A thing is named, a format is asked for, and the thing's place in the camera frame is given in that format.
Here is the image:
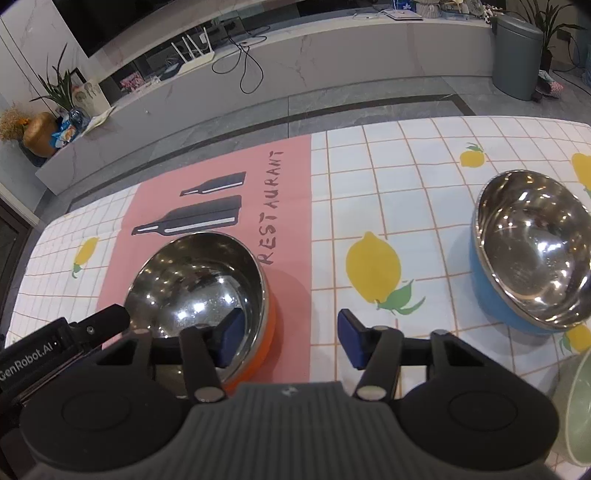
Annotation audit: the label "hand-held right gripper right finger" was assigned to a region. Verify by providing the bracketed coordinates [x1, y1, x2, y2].
[337, 308, 486, 401]

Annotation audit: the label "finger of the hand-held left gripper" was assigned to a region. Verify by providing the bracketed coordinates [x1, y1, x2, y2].
[68, 304, 132, 347]

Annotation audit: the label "grey trash can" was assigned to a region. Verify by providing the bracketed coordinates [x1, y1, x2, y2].
[491, 13, 545, 102]

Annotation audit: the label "blue steel bowl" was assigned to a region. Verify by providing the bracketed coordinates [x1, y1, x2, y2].
[469, 169, 591, 334]

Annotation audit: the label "white router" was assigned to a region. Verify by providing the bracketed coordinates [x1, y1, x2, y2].
[171, 26, 217, 76]

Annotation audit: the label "pink slippers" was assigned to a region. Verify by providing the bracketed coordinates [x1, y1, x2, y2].
[536, 69, 565, 99]

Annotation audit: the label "blue snack bag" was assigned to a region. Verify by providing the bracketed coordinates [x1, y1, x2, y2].
[51, 107, 91, 148]

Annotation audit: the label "grey marble tv console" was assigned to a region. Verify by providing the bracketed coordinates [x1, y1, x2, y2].
[34, 0, 496, 197]

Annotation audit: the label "green grass plant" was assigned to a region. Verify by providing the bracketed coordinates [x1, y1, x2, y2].
[30, 44, 88, 112]

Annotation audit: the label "checked lemon print tablecloth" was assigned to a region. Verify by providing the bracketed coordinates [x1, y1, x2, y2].
[0, 115, 591, 464]

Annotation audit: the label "white paper sheet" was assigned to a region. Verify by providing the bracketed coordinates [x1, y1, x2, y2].
[83, 105, 116, 135]

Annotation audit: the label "black router cable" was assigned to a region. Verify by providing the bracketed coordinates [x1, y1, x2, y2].
[211, 38, 265, 95]

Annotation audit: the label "tall leafy potted plant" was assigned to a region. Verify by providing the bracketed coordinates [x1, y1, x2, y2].
[521, 0, 588, 73]

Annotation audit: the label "white printed vase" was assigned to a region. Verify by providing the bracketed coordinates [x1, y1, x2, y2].
[73, 78, 112, 116]

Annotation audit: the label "black wall television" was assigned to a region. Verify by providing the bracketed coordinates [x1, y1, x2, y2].
[51, 0, 301, 60]

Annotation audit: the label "gold vase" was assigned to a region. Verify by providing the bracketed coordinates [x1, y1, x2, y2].
[22, 112, 60, 158]

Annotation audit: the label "orange steel bowl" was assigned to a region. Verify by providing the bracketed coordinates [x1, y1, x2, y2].
[124, 232, 278, 394]

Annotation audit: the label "green ceramic bowl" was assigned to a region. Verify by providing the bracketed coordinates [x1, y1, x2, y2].
[551, 348, 591, 467]

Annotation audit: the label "dried yellow flowers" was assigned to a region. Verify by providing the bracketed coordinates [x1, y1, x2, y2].
[0, 104, 31, 142]

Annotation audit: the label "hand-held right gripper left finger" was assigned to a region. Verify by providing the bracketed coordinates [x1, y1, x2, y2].
[93, 308, 246, 403]

